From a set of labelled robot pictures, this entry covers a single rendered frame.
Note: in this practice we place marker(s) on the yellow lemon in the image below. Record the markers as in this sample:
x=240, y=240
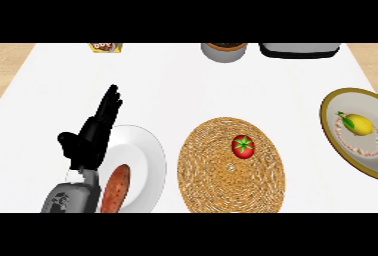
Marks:
x=360, y=125

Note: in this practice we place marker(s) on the red tomato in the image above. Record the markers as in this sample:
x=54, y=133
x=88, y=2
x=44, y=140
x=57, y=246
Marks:
x=242, y=147

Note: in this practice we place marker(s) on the grey and black appliance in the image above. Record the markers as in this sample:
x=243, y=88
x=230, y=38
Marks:
x=298, y=50

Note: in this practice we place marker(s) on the woven wicker placemat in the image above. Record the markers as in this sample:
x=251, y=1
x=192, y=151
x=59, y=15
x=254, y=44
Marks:
x=225, y=180

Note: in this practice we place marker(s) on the orange sweet potato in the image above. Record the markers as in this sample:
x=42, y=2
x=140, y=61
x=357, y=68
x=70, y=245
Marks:
x=115, y=190

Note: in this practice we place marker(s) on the gold-rimmed grey bowl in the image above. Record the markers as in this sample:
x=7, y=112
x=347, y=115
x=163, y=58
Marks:
x=344, y=146

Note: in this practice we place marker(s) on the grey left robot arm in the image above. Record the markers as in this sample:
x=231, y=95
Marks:
x=67, y=196

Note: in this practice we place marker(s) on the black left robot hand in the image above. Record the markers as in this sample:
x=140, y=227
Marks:
x=94, y=133

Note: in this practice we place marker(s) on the yellow printed box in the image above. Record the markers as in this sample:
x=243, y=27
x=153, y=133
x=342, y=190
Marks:
x=104, y=47

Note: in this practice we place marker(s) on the white plate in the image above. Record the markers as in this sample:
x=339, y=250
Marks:
x=140, y=160

